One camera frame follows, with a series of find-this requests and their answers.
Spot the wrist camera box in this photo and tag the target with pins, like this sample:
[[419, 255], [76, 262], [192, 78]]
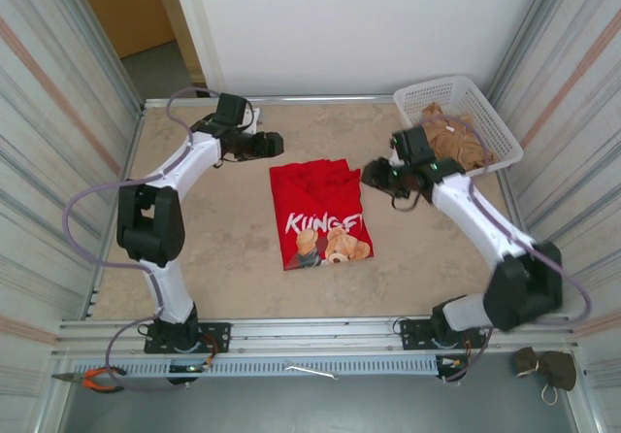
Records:
[[254, 117], [392, 160]]

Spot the aluminium mounting rail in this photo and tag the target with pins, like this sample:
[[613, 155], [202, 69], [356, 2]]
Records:
[[315, 336]]

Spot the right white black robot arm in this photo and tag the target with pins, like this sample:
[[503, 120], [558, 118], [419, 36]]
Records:
[[524, 287]]

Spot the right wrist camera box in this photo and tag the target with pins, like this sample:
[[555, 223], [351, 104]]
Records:
[[392, 160]]

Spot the white plastic basket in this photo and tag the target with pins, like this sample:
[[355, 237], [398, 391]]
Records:
[[500, 127]]

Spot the small brown cloth pouch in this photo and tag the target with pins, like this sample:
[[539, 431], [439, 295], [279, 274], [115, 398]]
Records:
[[526, 361]]

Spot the tan cloth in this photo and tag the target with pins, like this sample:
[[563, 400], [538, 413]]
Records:
[[456, 144]]

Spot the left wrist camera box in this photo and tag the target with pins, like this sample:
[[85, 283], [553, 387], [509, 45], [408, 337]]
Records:
[[254, 117]]

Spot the metal hex key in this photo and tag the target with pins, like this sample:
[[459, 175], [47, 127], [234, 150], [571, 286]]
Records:
[[310, 370]]

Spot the brown wooden door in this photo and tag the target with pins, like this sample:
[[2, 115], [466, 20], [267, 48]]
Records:
[[126, 10]]

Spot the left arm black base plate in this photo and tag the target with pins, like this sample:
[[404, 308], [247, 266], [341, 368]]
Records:
[[218, 336]]

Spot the red t-shirt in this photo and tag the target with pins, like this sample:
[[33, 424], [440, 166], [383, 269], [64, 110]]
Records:
[[320, 209]]

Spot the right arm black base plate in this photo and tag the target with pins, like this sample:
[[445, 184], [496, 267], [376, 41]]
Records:
[[415, 333]]

